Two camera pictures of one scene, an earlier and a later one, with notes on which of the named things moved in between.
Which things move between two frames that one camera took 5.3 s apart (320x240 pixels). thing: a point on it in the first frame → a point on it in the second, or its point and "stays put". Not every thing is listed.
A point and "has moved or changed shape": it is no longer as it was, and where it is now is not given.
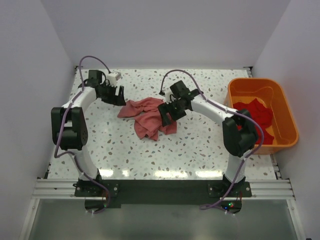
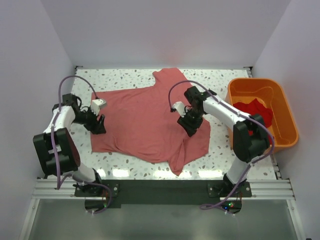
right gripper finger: x=170 y=116 → x=194 y=124
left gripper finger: x=121 y=91 → x=101 y=123
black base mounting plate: x=101 y=197 stays put
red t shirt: x=263 y=115 stays put
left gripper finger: x=119 y=100 → x=96 y=127
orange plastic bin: x=274 y=95 stays put
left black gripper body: x=111 y=94 → x=96 y=123
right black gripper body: x=170 y=109 → x=190 y=122
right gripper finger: x=167 y=119 → x=191 y=126
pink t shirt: x=145 y=112 has moved or changed shape
